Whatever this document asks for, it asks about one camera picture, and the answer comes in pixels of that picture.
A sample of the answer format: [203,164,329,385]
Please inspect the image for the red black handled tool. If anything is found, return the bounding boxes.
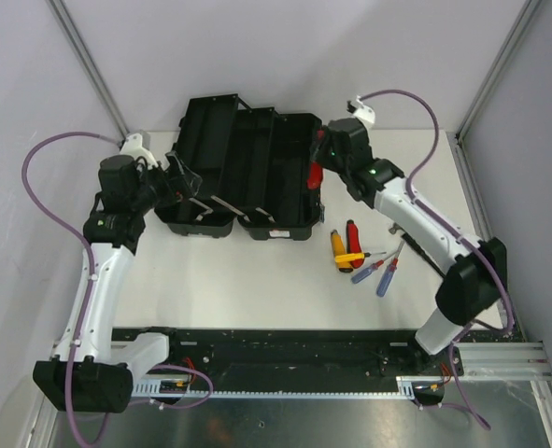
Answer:
[346,219,364,270]

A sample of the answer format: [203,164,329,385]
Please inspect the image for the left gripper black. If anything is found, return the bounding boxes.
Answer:
[132,151,201,215]

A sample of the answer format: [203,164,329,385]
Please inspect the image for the red handled pliers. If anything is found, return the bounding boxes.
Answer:
[306,130,324,190]

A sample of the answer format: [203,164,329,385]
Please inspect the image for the left aluminium frame post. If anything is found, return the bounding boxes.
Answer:
[46,0,130,138]

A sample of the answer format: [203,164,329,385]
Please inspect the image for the claw hammer black handle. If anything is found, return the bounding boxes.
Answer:
[389,223,445,278]

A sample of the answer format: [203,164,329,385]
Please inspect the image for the black plastic toolbox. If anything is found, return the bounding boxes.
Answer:
[155,93,322,241]

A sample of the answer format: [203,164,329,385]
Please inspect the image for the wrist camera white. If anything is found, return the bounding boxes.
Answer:
[347,96,376,130]
[120,132,159,170]

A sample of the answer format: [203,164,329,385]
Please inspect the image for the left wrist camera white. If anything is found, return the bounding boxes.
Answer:
[120,132,159,170]

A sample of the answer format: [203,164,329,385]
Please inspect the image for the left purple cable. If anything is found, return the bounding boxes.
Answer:
[24,132,127,447]

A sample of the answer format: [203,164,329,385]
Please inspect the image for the aluminium frame post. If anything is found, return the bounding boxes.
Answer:
[46,0,130,138]
[455,0,546,143]

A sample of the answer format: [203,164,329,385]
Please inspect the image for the blue screwdriver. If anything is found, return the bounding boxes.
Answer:
[351,253,395,284]
[376,240,404,298]

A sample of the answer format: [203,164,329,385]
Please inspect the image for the yellow utility knife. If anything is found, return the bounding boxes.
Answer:
[330,230,364,273]

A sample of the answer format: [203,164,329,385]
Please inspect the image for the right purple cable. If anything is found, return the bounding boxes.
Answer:
[361,89,514,430]

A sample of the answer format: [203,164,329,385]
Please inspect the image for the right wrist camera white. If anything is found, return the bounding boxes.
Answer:
[347,96,376,130]

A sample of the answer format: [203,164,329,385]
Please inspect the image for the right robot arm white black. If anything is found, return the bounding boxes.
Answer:
[310,118,509,374]

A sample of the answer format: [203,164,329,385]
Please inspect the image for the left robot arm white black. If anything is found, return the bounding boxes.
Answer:
[33,149,183,413]

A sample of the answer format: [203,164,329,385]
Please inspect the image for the grey slotted cable duct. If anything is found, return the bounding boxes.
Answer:
[132,377,445,402]

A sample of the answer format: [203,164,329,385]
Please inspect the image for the right aluminium frame post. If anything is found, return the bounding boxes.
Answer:
[455,0,546,143]

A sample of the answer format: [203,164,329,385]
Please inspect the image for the purple cable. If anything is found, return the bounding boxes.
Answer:
[361,89,514,430]
[24,132,127,447]

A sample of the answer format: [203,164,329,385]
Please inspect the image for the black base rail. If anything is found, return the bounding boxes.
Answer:
[112,327,463,392]

